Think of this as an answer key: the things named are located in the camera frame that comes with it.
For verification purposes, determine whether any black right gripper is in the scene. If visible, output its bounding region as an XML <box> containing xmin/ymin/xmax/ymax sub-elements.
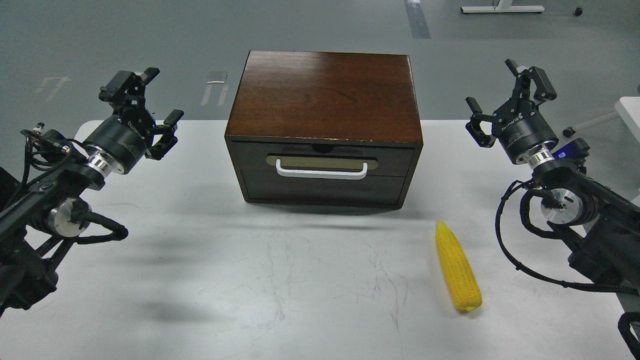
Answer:
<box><xmin>465</xmin><ymin>59</ymin><xmax>559</xmax><ymax>165</ymax></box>

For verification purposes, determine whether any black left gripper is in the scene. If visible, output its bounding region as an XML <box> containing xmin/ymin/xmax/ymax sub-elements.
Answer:
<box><xmin>82</xmin><ymin>67</ymin><xmax>185</xmax><ymax>174</ymax></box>

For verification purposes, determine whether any dark drawer with white handle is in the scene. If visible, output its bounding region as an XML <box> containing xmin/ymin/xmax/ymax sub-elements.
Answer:
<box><xmin>229</xmin><ymin>141</ymin><xmax>415</xmax><ymax>177</ymax></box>

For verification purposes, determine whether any yellow corn cob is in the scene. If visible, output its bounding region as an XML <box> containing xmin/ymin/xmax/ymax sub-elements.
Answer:
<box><xmin>434</xmin><ymin>220</ymin><xmax>483</xmax><ymax>313</ymax></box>

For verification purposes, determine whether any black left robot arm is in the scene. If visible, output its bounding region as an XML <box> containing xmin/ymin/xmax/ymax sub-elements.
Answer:
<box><xmin>0</xmin><ymin>67</ymin><xmax>184</xmax><ymax>312</ymax></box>

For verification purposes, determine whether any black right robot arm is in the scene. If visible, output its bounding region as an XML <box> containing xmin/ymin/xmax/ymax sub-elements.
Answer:
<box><xmin>465</xmin><ymin>59</ymin><xmax>640</xmax><ymax>297</ymax></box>

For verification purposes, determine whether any brown wooden drawer cabinet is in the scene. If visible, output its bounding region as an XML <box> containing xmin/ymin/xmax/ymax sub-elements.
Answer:
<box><xmin>224</xmin><ymin>50</ymin><xmax>423</xmax><ymax>210</ymax></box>

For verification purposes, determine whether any white table leg base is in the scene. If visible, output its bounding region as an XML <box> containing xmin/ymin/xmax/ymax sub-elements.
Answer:
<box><xmin>460</xmin><ymin>0</ymin><xmax>546</xmax><ymax>15</ymax></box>

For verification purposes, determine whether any white furniture with caster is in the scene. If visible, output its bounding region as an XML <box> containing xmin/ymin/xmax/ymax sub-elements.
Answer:
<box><xmin>562</xmin><ymin>85</ymin><xmax>640</xmax><ymax>142</ymax></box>

